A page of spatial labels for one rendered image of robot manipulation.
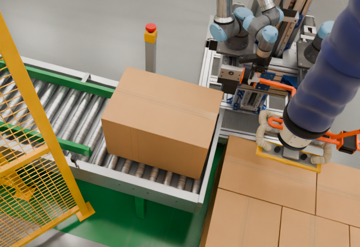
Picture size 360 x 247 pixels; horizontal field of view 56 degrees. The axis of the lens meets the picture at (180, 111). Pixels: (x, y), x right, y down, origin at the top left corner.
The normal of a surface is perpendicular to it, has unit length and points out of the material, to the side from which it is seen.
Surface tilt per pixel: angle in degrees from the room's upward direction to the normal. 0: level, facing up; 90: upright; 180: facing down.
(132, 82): 0
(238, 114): 0
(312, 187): 0
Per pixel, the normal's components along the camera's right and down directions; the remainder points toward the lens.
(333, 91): -0.41, 0.55
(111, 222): 0.07, -0.57
